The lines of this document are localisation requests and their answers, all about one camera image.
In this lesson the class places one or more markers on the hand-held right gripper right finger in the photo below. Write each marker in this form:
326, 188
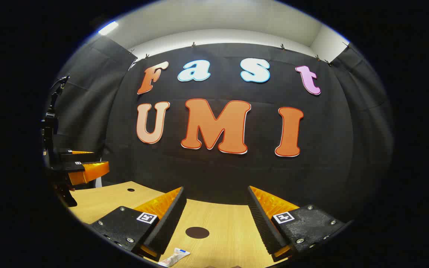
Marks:
264, 223

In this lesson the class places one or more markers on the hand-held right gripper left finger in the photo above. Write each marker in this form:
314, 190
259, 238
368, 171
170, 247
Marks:
168, 225

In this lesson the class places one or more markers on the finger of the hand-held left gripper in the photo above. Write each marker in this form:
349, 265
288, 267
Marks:
67, 154
75, 167

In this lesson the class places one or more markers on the white toothpaste tube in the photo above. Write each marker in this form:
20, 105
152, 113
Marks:
173, 257

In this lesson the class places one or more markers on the wooden desktop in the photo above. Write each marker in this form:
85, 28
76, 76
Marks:
222, 216

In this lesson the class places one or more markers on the black backdrop cloth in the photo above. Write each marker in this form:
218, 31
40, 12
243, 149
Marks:
237, 171

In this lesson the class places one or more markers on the ceiling light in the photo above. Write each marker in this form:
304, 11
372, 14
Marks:
108, 28

